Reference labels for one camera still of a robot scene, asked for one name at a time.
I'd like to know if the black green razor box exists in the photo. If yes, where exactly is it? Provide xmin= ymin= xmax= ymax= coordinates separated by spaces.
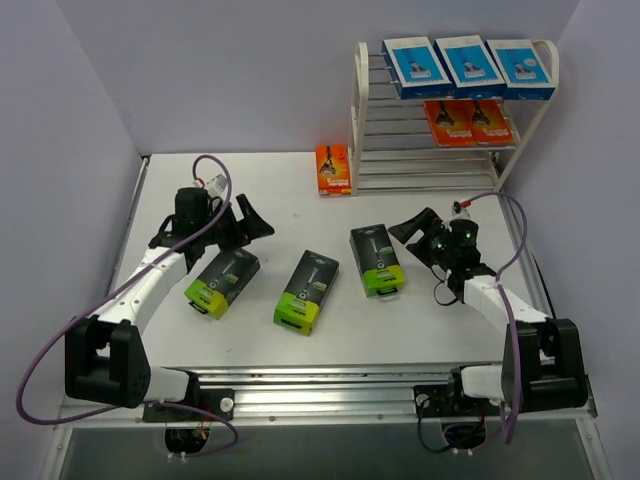
xmin=273 ymin=250 xmax=339 ymax=336
xmin=184 ymin=249 xmax=260 ymax=320
xmin=349 ymin=224 xmax=406 ymax=297

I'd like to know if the orange Gillette razor box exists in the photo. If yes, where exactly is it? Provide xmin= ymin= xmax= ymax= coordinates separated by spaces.
xmin=471 ymin=100 xmax=513 ymax=145
xmin=315 ymin=144 xmax=352 ymax=196
xmin=423 ymin=100 xmax=476 ymax=147

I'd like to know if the blue white Harry's razor box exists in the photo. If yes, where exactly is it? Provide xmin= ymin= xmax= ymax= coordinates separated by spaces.
xmin=434 ymin=35 xmax=506 ymax=99

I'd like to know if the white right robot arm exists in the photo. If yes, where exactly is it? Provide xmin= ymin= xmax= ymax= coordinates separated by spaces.
xmin=388 ymin=208 xmax=589 ymax=413

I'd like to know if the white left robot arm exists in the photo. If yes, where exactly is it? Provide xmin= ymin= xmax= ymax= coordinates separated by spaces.
xmin=64 ymin=187 xmax=275 ymax=419

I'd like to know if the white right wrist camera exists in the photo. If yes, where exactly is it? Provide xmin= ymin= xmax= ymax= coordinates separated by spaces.
xmin=446 ymin=201 xmax=471 ymax=224

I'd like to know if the cream metal wire shelf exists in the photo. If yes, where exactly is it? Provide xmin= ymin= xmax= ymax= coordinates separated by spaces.
xmin=348 ymin=42 xmax=553 ymax=195

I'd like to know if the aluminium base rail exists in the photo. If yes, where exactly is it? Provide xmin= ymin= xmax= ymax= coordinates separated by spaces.
xmin=54 ymin=363 xmax=599 ymax=429

